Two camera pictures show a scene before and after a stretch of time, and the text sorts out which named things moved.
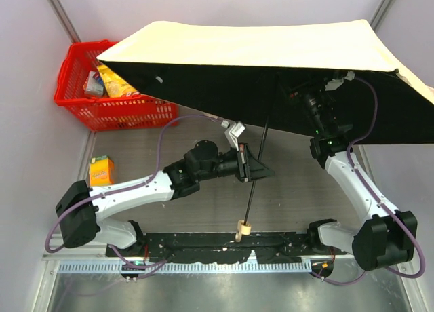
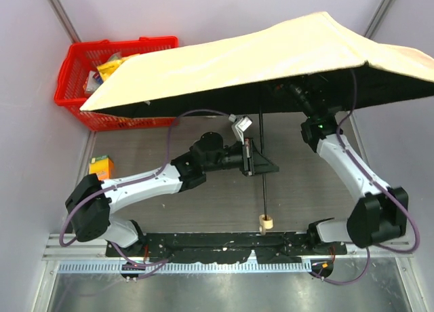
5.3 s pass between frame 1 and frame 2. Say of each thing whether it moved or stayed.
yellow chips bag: moved
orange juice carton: stayed
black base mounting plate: stayed
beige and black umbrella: moved
